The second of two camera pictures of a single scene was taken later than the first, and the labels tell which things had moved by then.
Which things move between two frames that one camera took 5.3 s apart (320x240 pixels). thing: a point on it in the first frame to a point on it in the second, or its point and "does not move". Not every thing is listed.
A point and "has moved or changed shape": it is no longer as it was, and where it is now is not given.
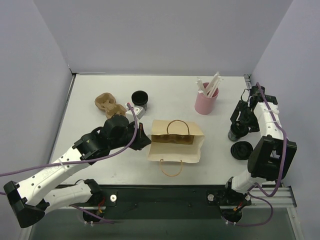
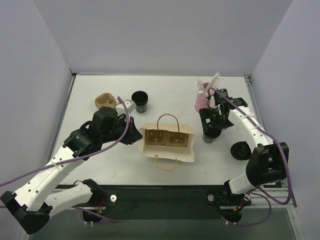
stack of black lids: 241,150 does not move
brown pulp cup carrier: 107,102 does not move
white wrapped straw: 201,87 does not move
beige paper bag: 175,141 has moved or changed shape
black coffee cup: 236,131 to 209,136
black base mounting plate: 136,203 does not move
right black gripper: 240,124 to 208,120
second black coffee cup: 139,98 does not move
